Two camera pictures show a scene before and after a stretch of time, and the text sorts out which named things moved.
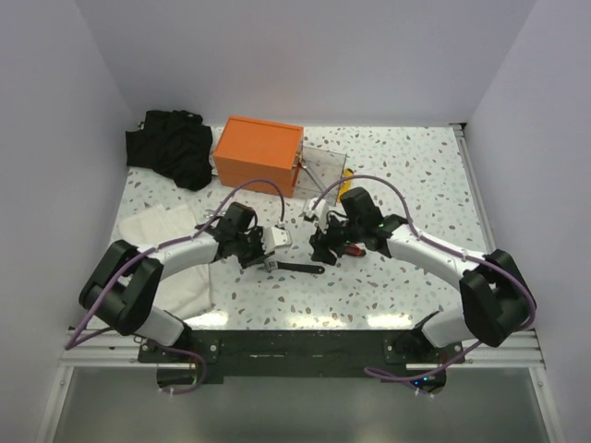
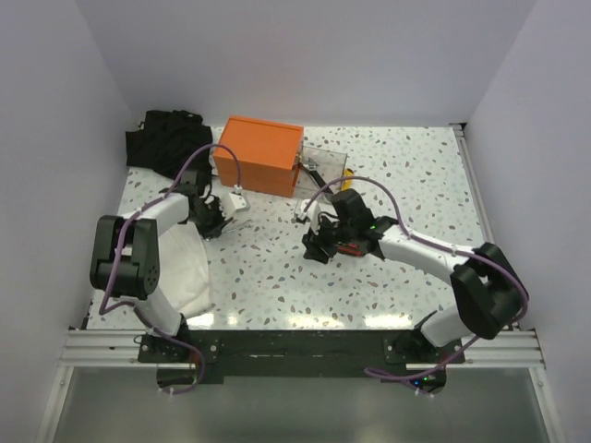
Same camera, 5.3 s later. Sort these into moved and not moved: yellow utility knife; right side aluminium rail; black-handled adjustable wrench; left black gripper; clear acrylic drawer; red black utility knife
Moved: black-handled adjustable wrench; left black gripper
Not moved: red black utility knife; right side aluminium rail; yellow utility knife; clear acrylic drawer
